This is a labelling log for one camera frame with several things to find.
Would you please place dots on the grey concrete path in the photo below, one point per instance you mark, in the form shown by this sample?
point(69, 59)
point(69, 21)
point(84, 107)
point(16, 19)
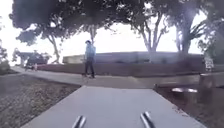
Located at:
point(113, 106)
point(116, 81)

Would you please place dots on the person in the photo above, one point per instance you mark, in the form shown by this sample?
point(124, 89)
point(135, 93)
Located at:
point(90, 53)

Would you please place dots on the row of dark trees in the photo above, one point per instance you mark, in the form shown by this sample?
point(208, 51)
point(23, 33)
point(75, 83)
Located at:
point(83, 13)

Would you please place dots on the robot's own part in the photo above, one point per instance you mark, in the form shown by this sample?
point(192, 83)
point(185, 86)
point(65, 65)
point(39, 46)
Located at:
point(147, 120)
point(79, 122)

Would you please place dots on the brown mulch ground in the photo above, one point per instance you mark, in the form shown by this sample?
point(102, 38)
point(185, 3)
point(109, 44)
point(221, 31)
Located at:
point(186, 108)
point(26, 100)

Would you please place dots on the pale sign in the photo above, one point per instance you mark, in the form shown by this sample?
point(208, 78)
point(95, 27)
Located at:
point(209, 63)

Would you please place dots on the low grey wall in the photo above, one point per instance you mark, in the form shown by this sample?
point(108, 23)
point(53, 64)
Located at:
point(133, 57)

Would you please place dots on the short wooden post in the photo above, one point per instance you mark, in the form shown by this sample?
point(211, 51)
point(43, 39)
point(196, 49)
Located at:
point(205, 89)

